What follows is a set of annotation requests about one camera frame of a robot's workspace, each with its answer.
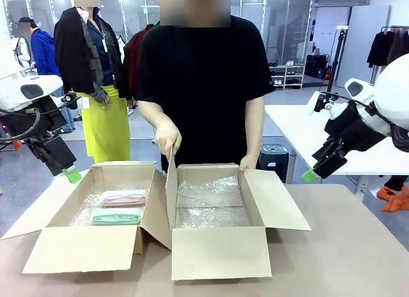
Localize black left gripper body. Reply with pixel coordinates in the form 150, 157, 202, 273
25, 135, 77, 177

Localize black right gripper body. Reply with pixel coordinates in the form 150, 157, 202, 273
324, 102, 392, 153

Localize brown cardboard box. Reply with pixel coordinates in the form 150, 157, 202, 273
164, 149, 313, 281
0, 160, 173, 275

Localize person's right forearm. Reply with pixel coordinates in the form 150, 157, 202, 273
137, 100, 176, 135

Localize person's left forearm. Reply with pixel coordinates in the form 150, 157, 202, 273
244, 97, 266, 159

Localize translucent green glasses case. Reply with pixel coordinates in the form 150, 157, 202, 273
90, 208, 143, 226

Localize red-framed glasses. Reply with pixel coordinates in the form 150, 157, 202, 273
104, 191, 144, 204

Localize green-framed glasses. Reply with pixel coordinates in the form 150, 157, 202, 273
94, 213, 138, 222

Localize translucent pink glasses case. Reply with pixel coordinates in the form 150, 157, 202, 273
100, 188, 148, 208

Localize person's left hand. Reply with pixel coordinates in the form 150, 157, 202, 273
238, 153, 258, 173

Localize person's right hand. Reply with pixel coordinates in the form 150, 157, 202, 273
155, 121, 182, 160

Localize clear bubble wrap sheet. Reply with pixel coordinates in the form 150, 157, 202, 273
68, 180, 154, 227
174, 175, 252, 229

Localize white table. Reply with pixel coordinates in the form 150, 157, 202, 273
264, 91, 409, 185

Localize dark round stool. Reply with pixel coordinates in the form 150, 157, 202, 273
259, 143, 290, 183

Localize orange shoe cover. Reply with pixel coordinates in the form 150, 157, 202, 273
376, 185, 399, 201
382, 187, 409, 212

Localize black tripod stand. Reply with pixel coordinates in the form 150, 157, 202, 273
319, 27, 349, 93

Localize black suitcase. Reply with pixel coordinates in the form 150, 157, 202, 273
305, 54, 330, 79

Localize white shoe rack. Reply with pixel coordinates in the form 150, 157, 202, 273
268, 61, 306, 89

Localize black hanging coat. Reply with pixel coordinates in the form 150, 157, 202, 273
366, 31, 396, 67

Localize white partition panel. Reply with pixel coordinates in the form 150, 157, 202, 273
346, 4, 391, 84

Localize dark brown hanging coat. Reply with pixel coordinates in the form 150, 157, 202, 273
388, 30, 409, 66

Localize person in blue jacket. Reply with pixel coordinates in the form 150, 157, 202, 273
17, 17, 76, 133

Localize black jacket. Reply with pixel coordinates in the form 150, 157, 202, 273
53, 6, 132, 105

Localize mannequin in navy shirt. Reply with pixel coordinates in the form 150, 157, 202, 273
53, 0, 134, 164

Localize dark red garment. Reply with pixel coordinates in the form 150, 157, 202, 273
123, 24, 157, 102

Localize person in black T-shirt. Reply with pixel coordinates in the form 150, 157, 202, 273
137, 0, 275, 175

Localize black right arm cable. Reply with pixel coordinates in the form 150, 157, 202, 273
319, 91, 381, 118

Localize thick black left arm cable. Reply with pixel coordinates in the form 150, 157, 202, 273
0, 107, 42, 142

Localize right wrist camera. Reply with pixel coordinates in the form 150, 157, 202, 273
305, 91, 338, 119

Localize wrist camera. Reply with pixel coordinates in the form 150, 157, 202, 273
305, 91, 338, 119
60, 91, 82, 111

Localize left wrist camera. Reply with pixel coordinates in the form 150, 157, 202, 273
60, 91, 82, 111

